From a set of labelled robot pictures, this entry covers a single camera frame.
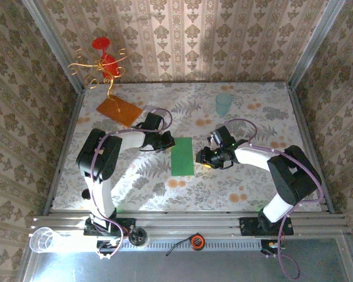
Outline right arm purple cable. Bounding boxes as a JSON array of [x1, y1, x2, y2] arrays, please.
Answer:
[[223, 118, 326, 281]]

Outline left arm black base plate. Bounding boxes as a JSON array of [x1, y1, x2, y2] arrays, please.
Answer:
[[84, 219, 136, 237]]

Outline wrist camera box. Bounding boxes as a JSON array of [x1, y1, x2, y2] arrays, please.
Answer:
[[142, 112, 165, 131], [209, 125, 237, 147]]

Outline green square paper sheet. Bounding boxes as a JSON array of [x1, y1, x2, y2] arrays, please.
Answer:
[[170, 136, 194, 177]]

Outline black round knob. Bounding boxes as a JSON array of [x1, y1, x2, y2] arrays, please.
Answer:
[[128, 227, 149, 246]]

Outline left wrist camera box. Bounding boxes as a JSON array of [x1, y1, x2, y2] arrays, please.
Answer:
[[142, 112, 165, 131]]

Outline slotted grey cable duct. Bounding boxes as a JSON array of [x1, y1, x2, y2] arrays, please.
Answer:
[[146, 238, 262, 251]]

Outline small circuit board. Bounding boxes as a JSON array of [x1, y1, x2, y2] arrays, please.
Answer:
[[95, 238, 121, 261], [260, 239, 287, 257]]

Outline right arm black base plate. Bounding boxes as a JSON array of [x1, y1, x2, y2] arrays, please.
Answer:
[[239, 216, 294, 237]]

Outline metal corner post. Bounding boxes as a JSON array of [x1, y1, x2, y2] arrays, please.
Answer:
[[287, 0, 347, 89], [21, 0, 86, 93]]

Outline orange black tape measure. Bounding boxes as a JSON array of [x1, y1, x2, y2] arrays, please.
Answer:
[[165, 233, 206, 256]]

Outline red wine glass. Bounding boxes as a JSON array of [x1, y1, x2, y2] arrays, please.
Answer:
[[91, 37, 120, 79]]

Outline floral table cover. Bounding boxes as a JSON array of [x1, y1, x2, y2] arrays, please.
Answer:
[[51, 81, 324, 213]]

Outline metal table side rail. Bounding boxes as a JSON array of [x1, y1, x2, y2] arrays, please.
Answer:
[[287, 82, 337, 214], [43, 89, 85, 215]]

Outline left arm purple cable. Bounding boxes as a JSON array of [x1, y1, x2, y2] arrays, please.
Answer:
[[89, 108, 174, 261]]

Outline aluminium frame rail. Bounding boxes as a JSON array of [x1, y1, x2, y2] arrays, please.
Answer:
[[31, 209, 350, 239]]

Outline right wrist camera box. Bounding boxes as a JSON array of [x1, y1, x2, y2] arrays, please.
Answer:
[[209, 125, 237, 147]]

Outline gold wire stand orange base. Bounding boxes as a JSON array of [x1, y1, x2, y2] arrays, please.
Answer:
[[66, 48, 144, 128]]

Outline clear plastic cup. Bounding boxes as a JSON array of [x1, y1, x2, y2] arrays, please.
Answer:
[[29, 227, 62, 254]]

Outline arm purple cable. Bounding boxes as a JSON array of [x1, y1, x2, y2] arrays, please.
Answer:
[[223, 118, 326, 281], [89, 108, 174, 261]]

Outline teal translucent cup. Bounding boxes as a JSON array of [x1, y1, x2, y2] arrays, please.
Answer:
[[215, 93, 234, 117]]

